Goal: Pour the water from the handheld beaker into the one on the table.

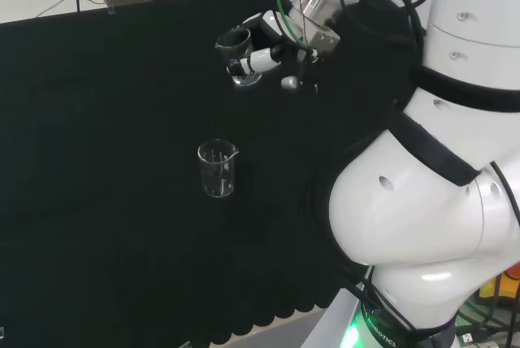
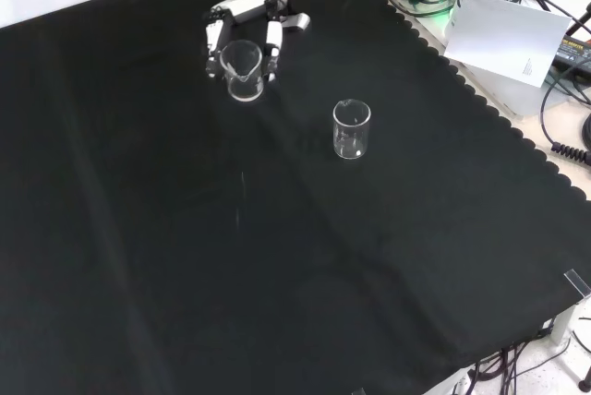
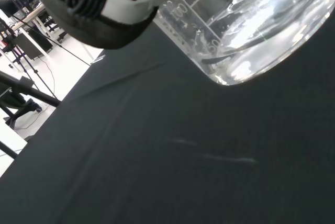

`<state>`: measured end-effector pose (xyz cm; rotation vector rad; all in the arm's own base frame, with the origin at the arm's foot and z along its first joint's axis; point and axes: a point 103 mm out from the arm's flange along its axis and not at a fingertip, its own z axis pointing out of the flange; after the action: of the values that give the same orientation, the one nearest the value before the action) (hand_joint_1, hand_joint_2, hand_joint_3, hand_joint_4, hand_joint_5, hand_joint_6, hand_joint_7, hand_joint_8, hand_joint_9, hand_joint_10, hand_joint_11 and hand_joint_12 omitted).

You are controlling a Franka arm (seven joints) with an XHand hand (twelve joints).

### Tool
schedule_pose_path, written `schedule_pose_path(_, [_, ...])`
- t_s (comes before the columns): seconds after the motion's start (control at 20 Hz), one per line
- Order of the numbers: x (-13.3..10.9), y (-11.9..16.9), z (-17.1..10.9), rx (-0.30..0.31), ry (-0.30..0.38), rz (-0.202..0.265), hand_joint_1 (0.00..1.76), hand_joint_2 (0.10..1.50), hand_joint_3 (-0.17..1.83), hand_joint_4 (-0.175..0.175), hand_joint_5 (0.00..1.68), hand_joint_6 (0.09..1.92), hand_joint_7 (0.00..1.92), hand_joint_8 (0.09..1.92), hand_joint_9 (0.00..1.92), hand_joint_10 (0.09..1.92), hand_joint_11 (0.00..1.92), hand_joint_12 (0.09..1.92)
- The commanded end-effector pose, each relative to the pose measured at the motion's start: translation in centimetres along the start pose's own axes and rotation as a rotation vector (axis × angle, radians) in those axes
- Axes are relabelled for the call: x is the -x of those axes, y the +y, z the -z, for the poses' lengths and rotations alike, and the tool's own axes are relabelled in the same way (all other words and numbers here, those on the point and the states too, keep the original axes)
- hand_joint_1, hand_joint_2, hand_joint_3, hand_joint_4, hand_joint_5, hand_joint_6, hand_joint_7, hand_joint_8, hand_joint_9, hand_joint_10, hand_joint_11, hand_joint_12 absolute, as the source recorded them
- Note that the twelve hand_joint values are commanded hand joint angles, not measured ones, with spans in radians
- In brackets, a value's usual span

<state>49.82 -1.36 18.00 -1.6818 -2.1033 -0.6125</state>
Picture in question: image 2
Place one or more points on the pale paper board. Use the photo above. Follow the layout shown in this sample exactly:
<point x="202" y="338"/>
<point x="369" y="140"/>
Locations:
<point x="503" y="35"/>

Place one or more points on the black bench cloth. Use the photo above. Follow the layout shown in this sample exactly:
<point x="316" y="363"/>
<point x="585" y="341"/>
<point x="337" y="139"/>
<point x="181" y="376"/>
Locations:
<point x="184" y="229"/>

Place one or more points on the clear glass beaker with spout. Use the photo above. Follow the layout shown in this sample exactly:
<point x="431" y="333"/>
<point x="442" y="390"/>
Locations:
<point x="242" y="86"/>

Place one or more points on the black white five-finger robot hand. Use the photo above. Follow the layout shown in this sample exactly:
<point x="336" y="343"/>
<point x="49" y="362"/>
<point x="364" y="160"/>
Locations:
<point x="251" y="2"/>

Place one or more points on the clear tape strip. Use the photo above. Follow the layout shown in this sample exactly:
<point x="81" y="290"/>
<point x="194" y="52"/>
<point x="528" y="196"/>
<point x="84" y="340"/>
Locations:
<point x="578" y="282"/>
<point x="358" y="391"/>

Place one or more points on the black power adapter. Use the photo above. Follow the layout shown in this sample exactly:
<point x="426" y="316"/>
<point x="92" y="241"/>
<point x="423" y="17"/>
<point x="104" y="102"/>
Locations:
<point x="575" y="51"/>

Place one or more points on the white box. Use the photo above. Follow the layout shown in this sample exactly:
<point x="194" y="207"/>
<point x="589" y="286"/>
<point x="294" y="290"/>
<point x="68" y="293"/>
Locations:
<point x="512" y="95"/>

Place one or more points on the tall clear glass beaker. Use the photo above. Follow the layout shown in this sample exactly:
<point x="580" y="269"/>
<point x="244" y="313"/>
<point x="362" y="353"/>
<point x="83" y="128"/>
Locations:
<point x="352" y="146"/>

